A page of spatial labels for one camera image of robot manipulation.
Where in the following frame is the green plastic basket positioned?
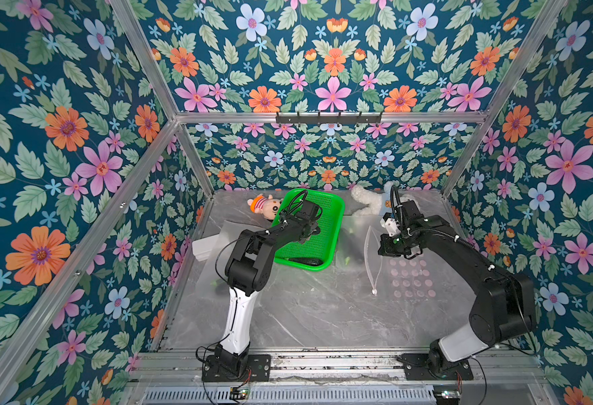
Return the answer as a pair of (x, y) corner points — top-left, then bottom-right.
(275, 188), (345, 272)

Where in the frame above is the clear zip-top bag pink zipper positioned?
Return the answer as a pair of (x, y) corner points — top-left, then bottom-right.
(363, 226), (383, 296)

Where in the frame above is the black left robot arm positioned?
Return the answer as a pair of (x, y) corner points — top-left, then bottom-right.
(215, 199), (323, 359)

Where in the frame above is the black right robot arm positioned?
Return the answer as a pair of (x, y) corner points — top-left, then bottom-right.
(378, 200), (537, 373)

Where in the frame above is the cartoon doll head toy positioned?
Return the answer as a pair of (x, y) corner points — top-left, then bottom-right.
(247, 194), (282, 221)

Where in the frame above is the white teddy bear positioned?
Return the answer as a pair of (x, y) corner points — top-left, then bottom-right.
(350, 182), (394, 217)

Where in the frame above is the white plastic box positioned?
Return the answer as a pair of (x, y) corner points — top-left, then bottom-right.
(191, 235), (219, 262)

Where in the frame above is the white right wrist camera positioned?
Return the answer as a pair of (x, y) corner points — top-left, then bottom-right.
(380, 213), (401, 237)

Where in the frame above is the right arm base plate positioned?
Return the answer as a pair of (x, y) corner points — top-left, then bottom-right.
(397, 354), (474, 381)

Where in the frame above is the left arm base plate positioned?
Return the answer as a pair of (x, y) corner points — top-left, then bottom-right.
(201, 354), (272, 383)

